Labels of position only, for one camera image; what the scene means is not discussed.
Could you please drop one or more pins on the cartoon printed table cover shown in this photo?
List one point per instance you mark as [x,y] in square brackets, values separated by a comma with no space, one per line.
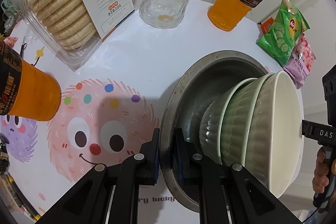
[136,56]

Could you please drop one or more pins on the green ribbed bowl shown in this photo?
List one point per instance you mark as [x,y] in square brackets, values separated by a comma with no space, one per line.
[236,124]
[210,129]

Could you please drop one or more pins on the green chips bag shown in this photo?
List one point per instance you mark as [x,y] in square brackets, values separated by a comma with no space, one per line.
[284,32]

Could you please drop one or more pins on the white ceramic bowl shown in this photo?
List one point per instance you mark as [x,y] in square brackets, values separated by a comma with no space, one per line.
[281,129]

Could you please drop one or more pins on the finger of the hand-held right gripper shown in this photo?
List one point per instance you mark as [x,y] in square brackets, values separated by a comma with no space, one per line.
[307,129]

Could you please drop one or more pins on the clear plastic biscuit box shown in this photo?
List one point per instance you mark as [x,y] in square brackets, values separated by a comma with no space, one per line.
[65,8]

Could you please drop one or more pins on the person's right hand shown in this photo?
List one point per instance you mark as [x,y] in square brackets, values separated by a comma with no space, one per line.
[320,171]

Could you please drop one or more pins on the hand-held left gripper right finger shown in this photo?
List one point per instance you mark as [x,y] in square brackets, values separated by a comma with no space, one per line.
[179,161]

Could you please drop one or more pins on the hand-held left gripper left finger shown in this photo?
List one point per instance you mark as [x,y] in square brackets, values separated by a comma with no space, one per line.
[156,161]

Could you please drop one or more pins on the large steel bowl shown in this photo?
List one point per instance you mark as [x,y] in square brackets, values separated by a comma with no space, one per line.
[191,87]

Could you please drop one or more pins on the small orange packet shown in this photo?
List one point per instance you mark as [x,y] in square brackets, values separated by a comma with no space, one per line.
[267,26]

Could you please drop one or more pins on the pink candy packet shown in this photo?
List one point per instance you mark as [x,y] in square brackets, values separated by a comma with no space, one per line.
[10,42]

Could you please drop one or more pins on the yellow utility knife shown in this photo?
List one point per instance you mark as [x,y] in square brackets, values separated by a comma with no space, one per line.
[18,195]

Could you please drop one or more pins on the pink snack bag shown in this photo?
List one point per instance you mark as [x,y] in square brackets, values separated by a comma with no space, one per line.
[303,58]

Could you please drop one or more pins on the black wristwatch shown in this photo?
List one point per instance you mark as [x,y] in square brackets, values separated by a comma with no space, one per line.
[4,153]

